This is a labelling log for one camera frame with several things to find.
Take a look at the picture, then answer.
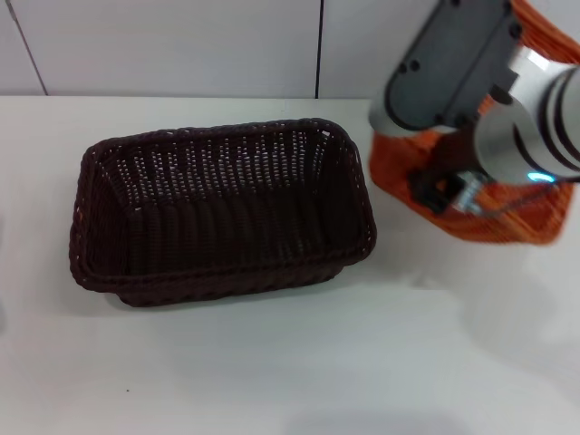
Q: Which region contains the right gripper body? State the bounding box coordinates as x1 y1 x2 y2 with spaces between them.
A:
410 168 493 215

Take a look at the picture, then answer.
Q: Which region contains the orange woven basket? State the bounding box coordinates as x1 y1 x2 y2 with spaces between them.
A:
369 0 575 248

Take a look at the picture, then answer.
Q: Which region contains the dark brown woven basket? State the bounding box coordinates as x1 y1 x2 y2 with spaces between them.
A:
69 116 379 309

